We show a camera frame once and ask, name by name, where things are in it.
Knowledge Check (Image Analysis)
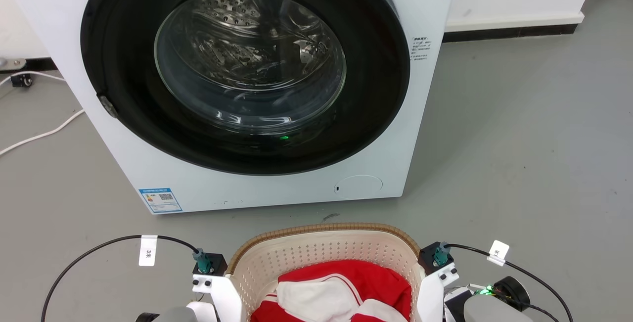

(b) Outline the round black washer door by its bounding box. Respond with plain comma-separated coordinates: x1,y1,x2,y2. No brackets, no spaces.
80,0,411,176

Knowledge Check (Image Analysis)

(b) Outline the round white filter cover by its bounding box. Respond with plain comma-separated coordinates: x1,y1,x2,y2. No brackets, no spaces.
334,175,384,200

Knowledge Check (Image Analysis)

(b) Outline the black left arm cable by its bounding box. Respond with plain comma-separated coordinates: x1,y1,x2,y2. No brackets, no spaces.
41,235,201,322

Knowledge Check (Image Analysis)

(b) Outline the stainless steel washer drum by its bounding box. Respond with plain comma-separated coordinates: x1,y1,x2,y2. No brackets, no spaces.
154,0,347,137

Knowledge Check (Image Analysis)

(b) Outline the black baseboard strip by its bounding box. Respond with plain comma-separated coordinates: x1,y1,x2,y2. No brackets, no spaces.
443,24,578,43

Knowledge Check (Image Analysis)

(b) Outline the white front-load washing machine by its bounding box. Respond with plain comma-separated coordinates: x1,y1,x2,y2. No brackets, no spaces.
0,0,459,215

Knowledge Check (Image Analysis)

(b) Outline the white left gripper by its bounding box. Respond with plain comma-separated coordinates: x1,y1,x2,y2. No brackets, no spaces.
187,274,243,322

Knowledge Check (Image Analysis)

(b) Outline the white left cable tag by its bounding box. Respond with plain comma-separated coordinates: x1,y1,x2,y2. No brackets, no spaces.
138,234,158,267

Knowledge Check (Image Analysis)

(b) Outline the blue energy label sticker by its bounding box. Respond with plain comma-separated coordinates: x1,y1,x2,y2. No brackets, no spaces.
138,188,182,214

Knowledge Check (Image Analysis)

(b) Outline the beige perforated laundry basket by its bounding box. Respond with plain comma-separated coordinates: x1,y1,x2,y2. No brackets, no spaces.
226,223,426,322

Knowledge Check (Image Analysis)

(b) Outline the white right cable tag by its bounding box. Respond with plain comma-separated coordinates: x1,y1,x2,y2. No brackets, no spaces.
487,240,510,267

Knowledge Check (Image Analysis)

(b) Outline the thin white floor cable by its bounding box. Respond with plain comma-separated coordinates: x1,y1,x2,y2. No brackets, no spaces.
0,71,66,88

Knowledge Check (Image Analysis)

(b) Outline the white cable tag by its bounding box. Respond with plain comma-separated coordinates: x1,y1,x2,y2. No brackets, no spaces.
138,234,158,267
487,240,510,267

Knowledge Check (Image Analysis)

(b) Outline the small printed text sticker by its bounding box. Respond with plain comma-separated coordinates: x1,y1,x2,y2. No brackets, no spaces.
410,37,432,62

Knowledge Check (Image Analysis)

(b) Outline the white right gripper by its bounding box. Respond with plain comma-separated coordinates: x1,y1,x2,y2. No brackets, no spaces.
415,263,460,322

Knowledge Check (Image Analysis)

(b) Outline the grey washer door latch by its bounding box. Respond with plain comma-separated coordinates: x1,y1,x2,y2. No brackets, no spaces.
98,94,119,119

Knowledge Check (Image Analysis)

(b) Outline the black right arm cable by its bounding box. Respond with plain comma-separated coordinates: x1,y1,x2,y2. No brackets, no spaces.
448,244,574,322

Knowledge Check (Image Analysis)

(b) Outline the red and white garment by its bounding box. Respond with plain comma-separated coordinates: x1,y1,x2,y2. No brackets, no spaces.
251,260,412,322

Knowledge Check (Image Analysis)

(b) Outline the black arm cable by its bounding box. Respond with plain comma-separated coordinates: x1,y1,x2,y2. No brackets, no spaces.
448,244,574,322
41,235,201,322

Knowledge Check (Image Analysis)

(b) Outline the thick white floor cable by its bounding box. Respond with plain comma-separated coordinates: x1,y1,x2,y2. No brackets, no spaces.
0,109,86,157

